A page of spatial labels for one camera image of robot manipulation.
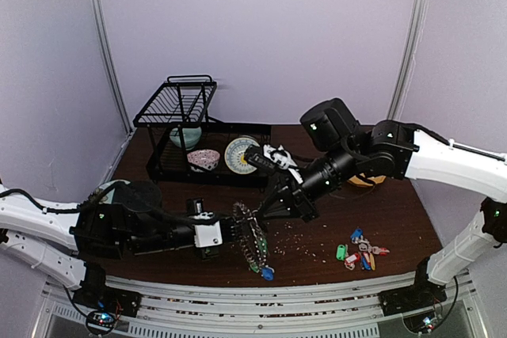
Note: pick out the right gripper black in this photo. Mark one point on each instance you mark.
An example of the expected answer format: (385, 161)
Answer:
(294, 199)

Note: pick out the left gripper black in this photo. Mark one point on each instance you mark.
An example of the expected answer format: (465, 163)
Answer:
(226, 224)

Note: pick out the black keyring disc with rings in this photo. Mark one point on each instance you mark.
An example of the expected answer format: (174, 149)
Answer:
(253, 239)

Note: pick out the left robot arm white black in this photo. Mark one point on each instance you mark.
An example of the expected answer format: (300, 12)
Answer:
(64, 239)

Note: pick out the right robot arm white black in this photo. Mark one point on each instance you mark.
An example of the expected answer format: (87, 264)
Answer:
(397, 150)

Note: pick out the green key tag on disc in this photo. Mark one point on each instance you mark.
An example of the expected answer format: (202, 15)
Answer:
(262, 246)

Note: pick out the blue key tag on disc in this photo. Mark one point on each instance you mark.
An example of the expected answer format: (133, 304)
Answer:
(267, 273)

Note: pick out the blue yellow patterned plate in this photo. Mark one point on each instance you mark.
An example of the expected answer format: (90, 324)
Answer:
(234, 155)

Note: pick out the pink patterned bowl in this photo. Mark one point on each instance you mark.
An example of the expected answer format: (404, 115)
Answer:
(202, 161)

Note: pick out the green key tag in pile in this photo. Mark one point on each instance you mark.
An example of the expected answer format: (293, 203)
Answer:
(341, 252)

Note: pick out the yellow dotted plate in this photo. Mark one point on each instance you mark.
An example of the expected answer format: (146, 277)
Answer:
(361, 181)

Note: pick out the blue key tag in pile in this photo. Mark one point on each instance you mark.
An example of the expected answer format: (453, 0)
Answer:
(356, 235)

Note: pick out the red key tag in pile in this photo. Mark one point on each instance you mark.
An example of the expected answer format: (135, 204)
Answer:
(351, 261)

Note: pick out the teal ceramic bowl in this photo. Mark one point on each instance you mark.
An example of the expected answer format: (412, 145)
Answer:
(190, 137)

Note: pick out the red headed silver key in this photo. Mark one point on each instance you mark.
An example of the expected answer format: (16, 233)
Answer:
(382, 251)

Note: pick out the yellow key tag in pile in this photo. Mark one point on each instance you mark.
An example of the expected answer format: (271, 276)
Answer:
(371, 261)

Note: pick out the light teal plate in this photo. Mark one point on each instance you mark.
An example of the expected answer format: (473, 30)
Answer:
(109, 196)

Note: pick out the left circuit board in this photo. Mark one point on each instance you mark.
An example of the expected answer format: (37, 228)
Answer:
(100, 322)

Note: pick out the circuit board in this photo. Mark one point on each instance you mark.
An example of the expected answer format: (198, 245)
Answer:
(100, 322)
(422, 322)

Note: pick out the right circuit board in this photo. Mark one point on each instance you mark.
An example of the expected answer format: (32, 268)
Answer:
(422, 322)

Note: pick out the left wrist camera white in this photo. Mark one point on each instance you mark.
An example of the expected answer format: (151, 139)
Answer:
(206, 235)

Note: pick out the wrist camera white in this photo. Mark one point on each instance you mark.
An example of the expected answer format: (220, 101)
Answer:
(206, 235)
(270, 160)

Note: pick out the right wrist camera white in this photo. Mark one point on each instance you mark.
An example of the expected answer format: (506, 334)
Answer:
(270, 160)

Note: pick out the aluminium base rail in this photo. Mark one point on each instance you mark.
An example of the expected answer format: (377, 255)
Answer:
(349, 309)

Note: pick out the black wire dish rack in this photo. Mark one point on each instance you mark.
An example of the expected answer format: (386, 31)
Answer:
(183, 101)

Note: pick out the right aluminium frame post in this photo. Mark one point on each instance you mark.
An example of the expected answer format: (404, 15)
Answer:
(407, 64)

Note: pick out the aluminium frame post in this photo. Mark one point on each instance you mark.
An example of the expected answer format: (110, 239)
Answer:
(110, 70)
(407, 64)

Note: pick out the left aluminium frame post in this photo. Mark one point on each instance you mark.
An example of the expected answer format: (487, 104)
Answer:
(110, 70)

